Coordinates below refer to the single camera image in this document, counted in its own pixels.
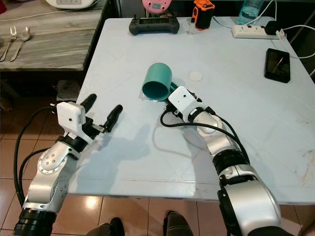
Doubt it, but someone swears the clear water bottle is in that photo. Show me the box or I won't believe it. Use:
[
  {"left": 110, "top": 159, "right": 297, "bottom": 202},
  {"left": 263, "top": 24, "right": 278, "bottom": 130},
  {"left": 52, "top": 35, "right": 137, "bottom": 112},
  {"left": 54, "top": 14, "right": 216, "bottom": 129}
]
[{"left": 237, "top": 0, "right": 265, "bottom": 25}]

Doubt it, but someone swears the teal plastic cup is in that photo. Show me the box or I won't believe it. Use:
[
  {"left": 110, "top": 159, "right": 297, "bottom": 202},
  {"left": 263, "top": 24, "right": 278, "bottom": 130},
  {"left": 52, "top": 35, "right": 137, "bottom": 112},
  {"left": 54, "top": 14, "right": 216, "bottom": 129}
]
[{"left": 142, "top": 63, "right": 174, "bottom": 102}]

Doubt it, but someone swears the grey white plastic bag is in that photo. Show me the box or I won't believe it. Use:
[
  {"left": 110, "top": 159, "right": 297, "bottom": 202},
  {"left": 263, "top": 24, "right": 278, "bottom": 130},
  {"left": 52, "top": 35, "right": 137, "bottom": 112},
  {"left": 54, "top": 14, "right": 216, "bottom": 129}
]
[{"left": 57, "top": 80, "right": 80, "bottom": 102}]

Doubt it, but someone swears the white power cable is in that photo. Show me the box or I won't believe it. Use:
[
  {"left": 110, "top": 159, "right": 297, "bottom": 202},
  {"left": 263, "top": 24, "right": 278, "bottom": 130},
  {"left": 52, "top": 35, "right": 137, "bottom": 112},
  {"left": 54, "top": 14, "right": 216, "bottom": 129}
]
[{"left": 278, "top": 24, "right": 315, "bottom": 77}]

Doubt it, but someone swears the black smartphone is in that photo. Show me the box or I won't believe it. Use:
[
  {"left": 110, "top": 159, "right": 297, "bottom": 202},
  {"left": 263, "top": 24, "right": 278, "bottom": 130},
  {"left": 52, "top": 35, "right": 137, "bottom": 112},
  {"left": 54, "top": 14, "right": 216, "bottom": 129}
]
[{"left": 264, "top": 48, "right": 291, "bottom": 83}]

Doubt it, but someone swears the black handheld controller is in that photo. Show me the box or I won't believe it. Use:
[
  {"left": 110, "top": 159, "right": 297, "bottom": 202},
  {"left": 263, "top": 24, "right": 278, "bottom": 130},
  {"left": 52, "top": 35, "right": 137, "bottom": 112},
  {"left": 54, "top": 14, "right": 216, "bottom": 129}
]
[{"left": 129, "top": 16, "right": 180, "bottom": 36}]

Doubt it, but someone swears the orange and black device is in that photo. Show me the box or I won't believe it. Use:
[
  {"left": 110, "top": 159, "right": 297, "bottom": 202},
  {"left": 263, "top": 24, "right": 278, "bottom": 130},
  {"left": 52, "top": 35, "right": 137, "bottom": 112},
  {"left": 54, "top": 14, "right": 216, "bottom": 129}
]
[{"left": 192, "top": 0, "right": 216, "bottom": 31}]

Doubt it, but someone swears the white power strip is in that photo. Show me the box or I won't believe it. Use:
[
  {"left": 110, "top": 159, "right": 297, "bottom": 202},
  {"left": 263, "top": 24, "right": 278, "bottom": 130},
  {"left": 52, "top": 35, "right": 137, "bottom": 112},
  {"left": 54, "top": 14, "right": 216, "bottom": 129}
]
[{"left": 232, "top": 25, "right": 282, "bottom": 40}]

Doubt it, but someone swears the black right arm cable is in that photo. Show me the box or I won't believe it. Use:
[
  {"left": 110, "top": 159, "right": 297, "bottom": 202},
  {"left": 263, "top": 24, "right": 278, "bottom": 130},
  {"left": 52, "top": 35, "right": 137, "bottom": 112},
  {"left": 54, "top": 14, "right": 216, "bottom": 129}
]
[{"left": 160, "top": 111, "right": 252, "bottom": 163}]

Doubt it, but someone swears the white kitchen appliance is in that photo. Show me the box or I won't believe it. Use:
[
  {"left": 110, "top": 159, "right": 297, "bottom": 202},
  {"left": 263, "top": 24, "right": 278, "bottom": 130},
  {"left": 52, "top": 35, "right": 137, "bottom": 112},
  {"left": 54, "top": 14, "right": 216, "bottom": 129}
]
[{"left": 45, "top": 0, "right": 98, "bottom": 9}]

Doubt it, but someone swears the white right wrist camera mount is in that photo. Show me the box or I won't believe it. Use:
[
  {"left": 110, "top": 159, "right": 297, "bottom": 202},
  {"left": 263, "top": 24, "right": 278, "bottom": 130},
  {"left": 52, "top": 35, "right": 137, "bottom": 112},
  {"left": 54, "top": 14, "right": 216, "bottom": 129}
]
[{"left": 168, "top": 86, "right": 198, "bottom": 117}]

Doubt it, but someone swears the metal spoon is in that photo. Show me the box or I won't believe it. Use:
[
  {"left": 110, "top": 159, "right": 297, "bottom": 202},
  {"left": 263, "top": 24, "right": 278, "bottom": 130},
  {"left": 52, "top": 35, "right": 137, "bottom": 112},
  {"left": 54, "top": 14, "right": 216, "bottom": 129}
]
[{"left": 10, "top": 27, "right": 32, "bottom": 62}]

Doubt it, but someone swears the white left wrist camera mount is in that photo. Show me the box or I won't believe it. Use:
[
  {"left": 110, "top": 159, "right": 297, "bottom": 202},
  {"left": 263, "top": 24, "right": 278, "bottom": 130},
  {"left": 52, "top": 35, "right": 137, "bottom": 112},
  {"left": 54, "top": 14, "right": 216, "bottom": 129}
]
[{"left": 57, "top": 101, "right": 85, "bottom": 131}]

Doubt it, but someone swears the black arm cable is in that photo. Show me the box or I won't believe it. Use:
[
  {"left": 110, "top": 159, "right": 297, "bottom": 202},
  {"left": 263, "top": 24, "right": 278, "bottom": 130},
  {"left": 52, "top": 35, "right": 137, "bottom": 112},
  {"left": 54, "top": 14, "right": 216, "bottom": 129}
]
[
  {"left": 160, "top": 111, "right": 252, "bottom": 163},
  {"left": 13, "top": 106, "right": 60, "bottom": 206}
]

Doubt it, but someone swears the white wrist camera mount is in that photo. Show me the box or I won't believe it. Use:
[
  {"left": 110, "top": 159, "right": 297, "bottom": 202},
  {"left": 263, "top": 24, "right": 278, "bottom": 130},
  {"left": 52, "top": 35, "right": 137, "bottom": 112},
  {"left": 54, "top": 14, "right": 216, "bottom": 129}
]
[
  {"left": 168, "top": 86, "right": 198, "bottom": 117},
  {"left": 57, "top": 101, "right": 85, "bottom": 131}
]

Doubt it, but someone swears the metal fork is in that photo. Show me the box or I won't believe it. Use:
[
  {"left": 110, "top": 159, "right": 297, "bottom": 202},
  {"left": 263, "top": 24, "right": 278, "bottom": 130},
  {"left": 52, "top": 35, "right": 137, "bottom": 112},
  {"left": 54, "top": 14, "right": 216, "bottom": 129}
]
[{"left": 0, "top": 26, "right": 18, "bottom": 62}]

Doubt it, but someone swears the black plug adapter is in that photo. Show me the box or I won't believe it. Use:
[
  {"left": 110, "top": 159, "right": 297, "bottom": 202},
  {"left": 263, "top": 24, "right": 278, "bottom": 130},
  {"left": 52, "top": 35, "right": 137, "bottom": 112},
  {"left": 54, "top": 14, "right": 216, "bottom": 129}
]
[{"left": 264, "top": 21, "right": 282, "bottom": 36}]

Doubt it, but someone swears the pink round gadget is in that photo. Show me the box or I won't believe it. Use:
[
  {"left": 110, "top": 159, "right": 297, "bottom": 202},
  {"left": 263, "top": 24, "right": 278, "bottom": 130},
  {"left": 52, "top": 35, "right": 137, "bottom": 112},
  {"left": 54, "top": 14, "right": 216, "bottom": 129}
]
[{"left": 142, "top": 0, "right": 173, "bottom": 13}]

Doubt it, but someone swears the robot right leg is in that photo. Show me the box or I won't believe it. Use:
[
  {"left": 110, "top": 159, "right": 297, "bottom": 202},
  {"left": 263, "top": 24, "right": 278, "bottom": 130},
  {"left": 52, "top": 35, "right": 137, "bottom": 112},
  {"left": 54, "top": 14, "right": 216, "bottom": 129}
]
[{"left": 162, "top": 210, "right": 200, "bottom": 236}]

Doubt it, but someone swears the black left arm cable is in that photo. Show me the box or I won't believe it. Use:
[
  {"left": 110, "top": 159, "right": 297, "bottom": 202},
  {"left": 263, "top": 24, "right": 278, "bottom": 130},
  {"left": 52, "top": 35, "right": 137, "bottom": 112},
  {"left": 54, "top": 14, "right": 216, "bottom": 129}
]
[{"left": 13, "top": 106, "right": 60, "bottom": 206}]

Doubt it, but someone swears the thin white appliance cord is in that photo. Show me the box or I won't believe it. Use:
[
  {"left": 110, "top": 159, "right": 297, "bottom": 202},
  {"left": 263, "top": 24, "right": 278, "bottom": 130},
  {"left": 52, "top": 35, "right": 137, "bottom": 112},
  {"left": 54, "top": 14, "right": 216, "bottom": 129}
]
[{"left": 0, "top": 8, "right": 52, "bottom": 23}]

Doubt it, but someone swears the robot left leg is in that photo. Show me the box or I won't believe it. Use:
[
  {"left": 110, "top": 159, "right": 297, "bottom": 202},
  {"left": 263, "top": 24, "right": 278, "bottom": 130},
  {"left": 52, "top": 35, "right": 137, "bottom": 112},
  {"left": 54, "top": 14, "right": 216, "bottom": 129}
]
[{"left": 86, "top": 218, "right": 125, "bottom": 236}]

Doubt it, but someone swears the robot leg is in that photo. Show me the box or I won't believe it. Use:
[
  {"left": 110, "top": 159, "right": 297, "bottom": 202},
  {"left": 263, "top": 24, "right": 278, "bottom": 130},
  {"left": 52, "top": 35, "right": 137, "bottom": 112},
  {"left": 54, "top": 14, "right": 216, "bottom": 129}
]
[
  {"left": 162, "top": 210, "right": 200, "bottom": 236},
  {"left": 86, "top": 218, "right": 125, "bottom": 236}
]

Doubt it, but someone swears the marble top side table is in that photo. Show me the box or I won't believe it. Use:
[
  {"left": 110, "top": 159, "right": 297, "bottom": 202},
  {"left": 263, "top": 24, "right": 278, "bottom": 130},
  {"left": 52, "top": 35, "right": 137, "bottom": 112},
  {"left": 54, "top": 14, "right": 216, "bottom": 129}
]
[{"left": 0, "top": 0, "right": 108, "bottom": 72}]

